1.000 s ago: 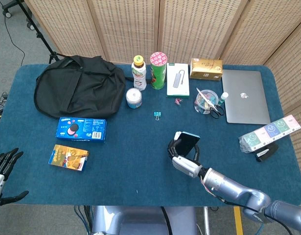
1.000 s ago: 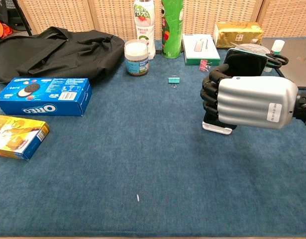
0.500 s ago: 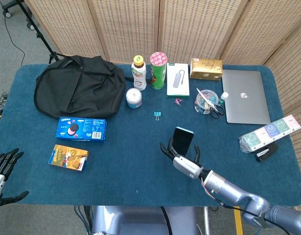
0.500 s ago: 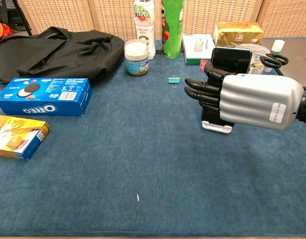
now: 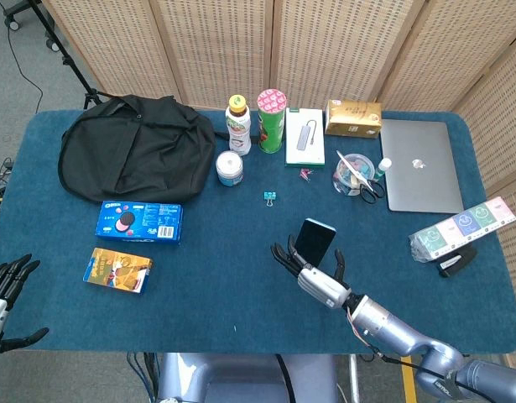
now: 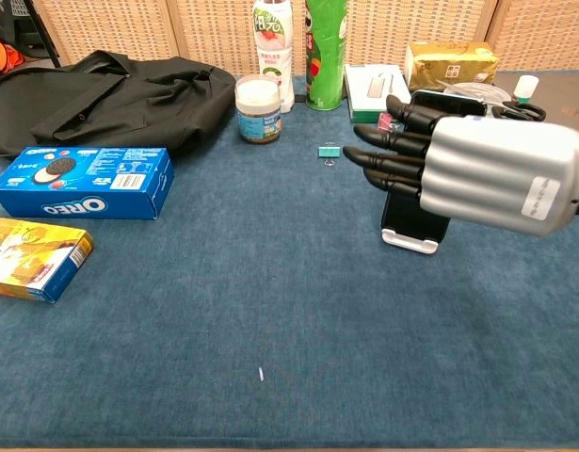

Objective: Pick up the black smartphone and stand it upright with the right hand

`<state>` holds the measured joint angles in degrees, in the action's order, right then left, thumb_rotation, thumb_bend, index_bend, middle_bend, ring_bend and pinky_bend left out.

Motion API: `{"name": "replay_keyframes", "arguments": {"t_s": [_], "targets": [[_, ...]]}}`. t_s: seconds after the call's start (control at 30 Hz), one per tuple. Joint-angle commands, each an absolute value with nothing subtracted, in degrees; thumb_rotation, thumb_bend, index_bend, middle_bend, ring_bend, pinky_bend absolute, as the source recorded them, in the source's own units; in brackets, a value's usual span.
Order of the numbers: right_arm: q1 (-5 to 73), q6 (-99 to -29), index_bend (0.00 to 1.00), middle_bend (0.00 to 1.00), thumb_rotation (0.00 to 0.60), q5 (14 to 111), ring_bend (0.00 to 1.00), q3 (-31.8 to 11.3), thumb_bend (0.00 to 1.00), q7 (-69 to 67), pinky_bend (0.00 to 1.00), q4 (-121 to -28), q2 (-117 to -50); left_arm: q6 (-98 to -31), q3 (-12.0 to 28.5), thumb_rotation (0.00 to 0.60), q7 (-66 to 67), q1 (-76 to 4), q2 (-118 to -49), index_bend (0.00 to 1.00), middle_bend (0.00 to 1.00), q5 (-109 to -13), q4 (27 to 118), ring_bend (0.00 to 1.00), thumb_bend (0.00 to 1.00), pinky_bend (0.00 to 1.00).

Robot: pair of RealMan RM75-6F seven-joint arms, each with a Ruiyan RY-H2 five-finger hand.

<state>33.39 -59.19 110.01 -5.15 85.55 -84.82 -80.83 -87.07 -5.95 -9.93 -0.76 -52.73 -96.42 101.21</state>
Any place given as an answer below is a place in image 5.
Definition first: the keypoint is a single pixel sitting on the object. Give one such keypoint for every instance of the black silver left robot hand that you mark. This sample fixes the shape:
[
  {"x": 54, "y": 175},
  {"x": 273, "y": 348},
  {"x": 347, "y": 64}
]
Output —
[{"x": 3, "y": 281}]

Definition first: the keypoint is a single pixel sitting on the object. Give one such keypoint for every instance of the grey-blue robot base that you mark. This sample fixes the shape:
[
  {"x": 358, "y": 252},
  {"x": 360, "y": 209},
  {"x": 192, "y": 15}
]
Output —
[{"x": 241, "y": 378}]

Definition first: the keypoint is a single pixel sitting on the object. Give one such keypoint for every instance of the row of tissue packs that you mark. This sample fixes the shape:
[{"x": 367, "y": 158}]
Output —
[{"x": 463, "y": 228}]

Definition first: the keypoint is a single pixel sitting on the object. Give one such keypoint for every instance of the black backpack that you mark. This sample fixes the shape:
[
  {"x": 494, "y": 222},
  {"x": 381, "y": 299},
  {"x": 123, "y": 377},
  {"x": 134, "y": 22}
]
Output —
[{"x": 136, "y": 151}]

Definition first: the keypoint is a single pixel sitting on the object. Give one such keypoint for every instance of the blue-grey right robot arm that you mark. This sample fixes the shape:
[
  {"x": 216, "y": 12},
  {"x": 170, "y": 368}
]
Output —
[{"x": 408, "y": 336}]

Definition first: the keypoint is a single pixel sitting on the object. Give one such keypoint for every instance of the clear jar of coloured clips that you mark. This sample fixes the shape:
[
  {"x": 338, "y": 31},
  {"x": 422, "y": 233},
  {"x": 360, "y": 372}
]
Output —
[{"x": 345, "y": 180}]

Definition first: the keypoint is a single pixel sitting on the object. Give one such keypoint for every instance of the green chips can pink lid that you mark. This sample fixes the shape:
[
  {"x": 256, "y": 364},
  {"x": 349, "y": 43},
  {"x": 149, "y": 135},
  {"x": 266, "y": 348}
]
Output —
[{"x": 272, "y": 126}]

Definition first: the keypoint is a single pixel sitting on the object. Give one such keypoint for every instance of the tea bottle with yellow cap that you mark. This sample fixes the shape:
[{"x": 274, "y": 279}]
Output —
[{"x": 238, "y": 130}]

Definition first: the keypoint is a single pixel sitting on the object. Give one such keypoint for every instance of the black stapler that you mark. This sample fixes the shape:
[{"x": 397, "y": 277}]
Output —
[{"x": 457, "y": 262}]

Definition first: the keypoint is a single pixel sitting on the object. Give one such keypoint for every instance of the blue Oreo cookie box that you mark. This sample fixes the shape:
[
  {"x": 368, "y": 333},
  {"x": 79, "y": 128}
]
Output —
[{"x": 140, "y": 221}]

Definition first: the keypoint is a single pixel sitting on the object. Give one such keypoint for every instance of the white jar with blue label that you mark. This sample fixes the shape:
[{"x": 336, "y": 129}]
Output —
[{"x": 230, "y": 168}]

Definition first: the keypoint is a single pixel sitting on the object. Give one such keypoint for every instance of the gold tissue pack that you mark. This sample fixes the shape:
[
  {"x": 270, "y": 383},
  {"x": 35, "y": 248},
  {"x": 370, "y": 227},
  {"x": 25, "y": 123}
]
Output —
[{"x": 353, "y": 119}]

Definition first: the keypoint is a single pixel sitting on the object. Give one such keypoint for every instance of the wooden rattan folding screen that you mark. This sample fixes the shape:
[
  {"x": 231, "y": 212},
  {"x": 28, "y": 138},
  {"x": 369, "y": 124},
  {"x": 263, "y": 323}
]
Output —
[{"x": 215, "y": 50}]

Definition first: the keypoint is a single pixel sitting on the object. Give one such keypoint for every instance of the green glue stick white cap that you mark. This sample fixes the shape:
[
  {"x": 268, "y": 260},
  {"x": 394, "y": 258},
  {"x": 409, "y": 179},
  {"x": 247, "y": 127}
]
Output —
[{"x": 382, "y": 168}]

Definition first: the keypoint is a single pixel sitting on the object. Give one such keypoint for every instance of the black caster wheel base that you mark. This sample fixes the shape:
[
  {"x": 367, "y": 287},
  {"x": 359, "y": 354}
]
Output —
[{"x": 16, "y": 17}]

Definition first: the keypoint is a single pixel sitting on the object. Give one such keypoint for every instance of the black smartphone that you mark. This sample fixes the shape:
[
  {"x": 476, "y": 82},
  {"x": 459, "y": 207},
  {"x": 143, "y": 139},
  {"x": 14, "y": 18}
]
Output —
[{"x": 315, "y": 241}]

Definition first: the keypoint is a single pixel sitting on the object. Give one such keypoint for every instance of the white USB hub box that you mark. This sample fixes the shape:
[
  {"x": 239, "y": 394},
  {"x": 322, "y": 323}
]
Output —
[{"x": 305, "y": 138}]

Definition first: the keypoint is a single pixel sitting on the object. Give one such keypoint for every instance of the blue felt table mat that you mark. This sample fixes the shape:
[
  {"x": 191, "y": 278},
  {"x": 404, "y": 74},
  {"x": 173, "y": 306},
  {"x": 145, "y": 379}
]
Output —
[{"x": 220, "y": 294}]

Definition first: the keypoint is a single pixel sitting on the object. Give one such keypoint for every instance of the black tripod stand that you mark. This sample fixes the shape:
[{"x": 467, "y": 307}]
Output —
[{"x": 75, "y": 71}]

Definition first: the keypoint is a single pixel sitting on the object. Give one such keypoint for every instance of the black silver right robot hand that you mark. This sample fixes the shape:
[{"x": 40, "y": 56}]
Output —
[{"x": 322, "y": 285}]

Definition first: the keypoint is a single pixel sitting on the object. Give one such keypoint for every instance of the yellow orange snack box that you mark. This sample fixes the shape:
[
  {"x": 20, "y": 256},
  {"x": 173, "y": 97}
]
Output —
[{"x": 117, "y": 270}]

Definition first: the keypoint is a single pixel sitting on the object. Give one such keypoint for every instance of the silver table leg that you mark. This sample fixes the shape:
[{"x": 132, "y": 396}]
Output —
[{"x": 354, "y": 378}]

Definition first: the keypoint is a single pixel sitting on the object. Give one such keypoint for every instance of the teal binder clip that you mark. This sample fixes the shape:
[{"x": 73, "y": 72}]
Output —
[{"x": 269, "y": 196}]

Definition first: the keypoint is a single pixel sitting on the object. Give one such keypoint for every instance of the silver laptop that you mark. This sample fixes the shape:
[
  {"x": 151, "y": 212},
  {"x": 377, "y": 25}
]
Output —
[{"x": 421, "y": 168}]

